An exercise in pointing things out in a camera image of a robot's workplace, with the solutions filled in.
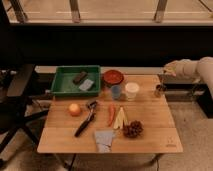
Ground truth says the wooden folding table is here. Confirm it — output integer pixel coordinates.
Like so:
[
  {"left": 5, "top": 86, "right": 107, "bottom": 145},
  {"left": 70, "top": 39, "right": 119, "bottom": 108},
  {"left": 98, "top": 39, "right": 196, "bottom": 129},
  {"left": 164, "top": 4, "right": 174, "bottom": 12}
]
[{"left": 37, "top": 75, "right": 183, "bottom": 153}]

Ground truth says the red bowl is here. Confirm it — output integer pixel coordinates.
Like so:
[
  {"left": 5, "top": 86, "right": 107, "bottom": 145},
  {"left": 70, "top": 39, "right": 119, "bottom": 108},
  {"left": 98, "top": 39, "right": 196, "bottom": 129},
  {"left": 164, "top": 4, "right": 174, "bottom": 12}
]
[{"left": 103, "top": 70, "right": 124, "bottom": 86}]

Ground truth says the green plastic tray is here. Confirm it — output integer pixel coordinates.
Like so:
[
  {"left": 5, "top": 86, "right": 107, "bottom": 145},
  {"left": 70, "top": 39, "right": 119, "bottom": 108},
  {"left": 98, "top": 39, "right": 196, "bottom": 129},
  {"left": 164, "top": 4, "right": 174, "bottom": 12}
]
[{"left": 51, "top": 65, "right": 101, "bottom": 97}]

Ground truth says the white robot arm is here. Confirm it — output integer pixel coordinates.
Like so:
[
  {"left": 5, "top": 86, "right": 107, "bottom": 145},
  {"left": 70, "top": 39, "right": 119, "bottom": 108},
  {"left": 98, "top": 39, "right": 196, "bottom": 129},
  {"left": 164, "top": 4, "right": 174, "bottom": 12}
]
[{"left": 163, "top": 57, "right": 213, "bottom": 99}]

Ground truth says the grey folded cloth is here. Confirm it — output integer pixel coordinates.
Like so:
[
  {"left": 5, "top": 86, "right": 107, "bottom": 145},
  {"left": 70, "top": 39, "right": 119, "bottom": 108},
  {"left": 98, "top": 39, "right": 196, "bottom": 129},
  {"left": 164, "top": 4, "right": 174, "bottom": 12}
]
[{"left": 94, "top": 130, "right": 115, "bottom": 153}]

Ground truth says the black handled peeler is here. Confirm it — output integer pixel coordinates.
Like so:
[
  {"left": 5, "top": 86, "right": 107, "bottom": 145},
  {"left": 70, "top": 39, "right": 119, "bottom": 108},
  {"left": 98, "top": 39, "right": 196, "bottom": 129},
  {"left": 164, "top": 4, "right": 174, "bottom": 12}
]
[{"left": 74, "top": 100, "right": 98, "bottom": 137}]

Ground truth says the orange carrot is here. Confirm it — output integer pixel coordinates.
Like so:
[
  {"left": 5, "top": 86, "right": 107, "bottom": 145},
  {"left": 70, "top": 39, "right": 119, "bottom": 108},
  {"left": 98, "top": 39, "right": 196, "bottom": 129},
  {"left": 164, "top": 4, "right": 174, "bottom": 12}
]
[{"left": 108, "top": 104, "right": 115, "bottom": 126}]

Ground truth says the orange round fruit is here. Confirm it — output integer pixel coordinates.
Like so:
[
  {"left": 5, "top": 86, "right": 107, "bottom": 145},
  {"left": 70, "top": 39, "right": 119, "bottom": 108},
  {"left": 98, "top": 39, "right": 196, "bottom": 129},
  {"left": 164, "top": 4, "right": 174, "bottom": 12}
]
[{"left": 68, "top": 103, "right": 82, "bottom": 116}]

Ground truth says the small metal cup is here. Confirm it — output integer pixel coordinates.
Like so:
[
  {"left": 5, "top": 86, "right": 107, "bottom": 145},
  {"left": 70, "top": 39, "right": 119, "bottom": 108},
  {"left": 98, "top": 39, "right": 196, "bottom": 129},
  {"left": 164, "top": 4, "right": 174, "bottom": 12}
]
[{"left": 154, "top": 84, "right": 166, "bottom": 98}]

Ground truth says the brown pine cone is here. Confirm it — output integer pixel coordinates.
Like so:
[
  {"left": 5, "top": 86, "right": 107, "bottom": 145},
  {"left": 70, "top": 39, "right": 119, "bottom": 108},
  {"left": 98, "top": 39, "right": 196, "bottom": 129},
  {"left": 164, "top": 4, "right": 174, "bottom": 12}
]
[{"left": 123, "top": 121, "right": 143, "bottom": 138}]

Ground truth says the black rectangular block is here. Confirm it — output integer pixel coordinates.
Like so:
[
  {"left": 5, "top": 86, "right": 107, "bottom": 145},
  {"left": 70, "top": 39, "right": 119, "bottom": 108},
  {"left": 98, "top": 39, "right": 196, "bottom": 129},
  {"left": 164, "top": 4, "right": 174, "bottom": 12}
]
[{"left": 73, "top": 71, "right": 87, "bottom": 84}]

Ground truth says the blue plastic cup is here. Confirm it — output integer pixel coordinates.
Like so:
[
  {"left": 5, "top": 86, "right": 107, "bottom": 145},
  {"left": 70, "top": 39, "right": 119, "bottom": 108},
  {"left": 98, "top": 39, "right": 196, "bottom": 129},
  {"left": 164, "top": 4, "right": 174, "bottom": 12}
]
[{"left": 111, "top": 85, "right": 121, "bottom": 100}]

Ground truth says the black office chair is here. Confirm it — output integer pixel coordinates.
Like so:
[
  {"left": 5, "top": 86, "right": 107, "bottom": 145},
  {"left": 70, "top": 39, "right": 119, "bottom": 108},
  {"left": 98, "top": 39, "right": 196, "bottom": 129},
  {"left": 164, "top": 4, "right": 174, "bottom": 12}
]
[{"left": 0, "top": 64, "right": 48, "bottom": 154}]

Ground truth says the grey sponge in tray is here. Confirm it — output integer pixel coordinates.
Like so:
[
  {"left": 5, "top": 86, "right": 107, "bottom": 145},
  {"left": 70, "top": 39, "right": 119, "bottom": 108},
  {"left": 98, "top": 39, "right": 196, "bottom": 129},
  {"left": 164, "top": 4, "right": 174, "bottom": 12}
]
[{"left": 79, "top": 79, "right": 94, "bottom": 91}]

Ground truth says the white plastic cup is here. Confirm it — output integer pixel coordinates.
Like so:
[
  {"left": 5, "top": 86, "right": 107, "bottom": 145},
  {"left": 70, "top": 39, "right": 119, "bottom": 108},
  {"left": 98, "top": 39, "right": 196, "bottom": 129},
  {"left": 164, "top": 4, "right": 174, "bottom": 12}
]
[{"left": 125, "top": 82, "right": 140, "bottom": 101}]

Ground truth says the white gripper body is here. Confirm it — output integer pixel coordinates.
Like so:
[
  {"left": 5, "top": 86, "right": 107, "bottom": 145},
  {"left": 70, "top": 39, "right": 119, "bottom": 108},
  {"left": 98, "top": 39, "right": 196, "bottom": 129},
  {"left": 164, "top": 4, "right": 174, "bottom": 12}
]
[{"left": 163, "top": 59, "right": 198, "bottom": 79}]

